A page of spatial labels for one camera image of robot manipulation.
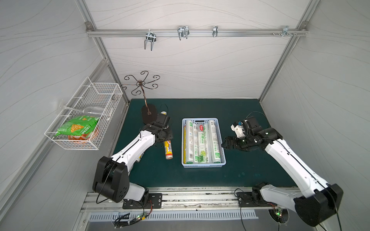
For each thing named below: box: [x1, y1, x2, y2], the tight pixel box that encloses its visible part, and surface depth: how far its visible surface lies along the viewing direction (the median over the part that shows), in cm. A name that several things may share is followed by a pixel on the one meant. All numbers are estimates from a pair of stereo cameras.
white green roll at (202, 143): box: [198, 123, 208, 164], surface depth 92 cm
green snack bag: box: [54, 115, 101, 137], surface depth 56 cm
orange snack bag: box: [67, 127, 98, 141], surface depth 58 cm
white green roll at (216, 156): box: [209, 119, 222, 164], surface depth 88 cm
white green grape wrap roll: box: [193, 124, 200, 163], surface depth 92 cm
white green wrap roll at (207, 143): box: [203, 123, 212, 163], surface depth 91 cm
